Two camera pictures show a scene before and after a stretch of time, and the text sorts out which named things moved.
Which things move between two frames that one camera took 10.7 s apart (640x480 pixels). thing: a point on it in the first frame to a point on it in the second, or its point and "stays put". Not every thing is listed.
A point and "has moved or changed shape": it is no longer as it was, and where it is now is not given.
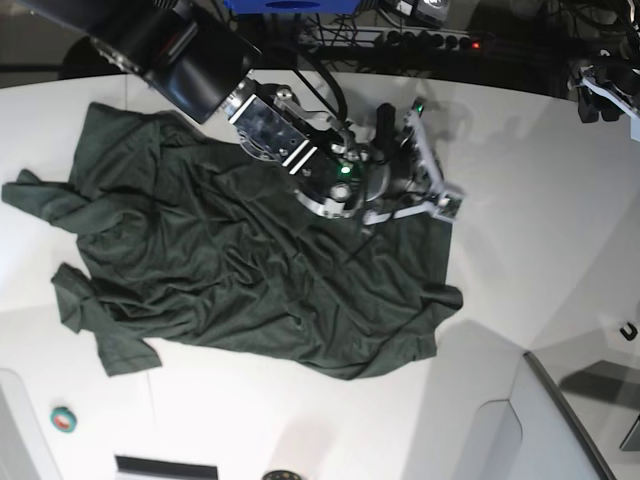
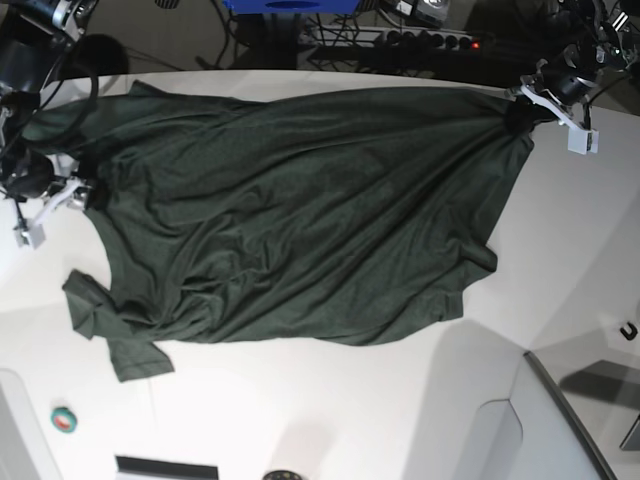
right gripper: [607, 88] to [569, 79]
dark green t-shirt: [193, 244] has moved or changed shape
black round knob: [282, 475] stays put
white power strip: [397, 38] stays put
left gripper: [405, 180] to [30, 174]
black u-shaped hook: [630, 336] stays put
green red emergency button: [63, 419] stays put
